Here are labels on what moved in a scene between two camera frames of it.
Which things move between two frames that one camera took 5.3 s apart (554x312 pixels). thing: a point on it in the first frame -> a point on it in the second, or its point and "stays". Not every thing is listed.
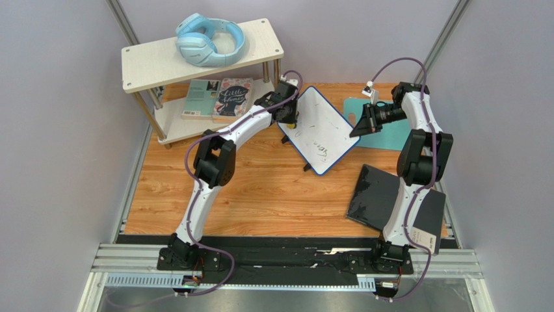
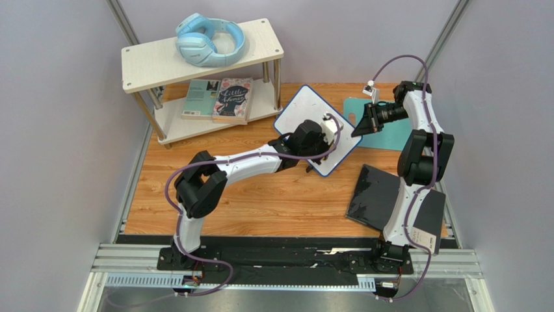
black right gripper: [372, 117] stays
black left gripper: [293, 119] -> [324, 145]
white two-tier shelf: [180, 99] stays
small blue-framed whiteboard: [322, 135] stays
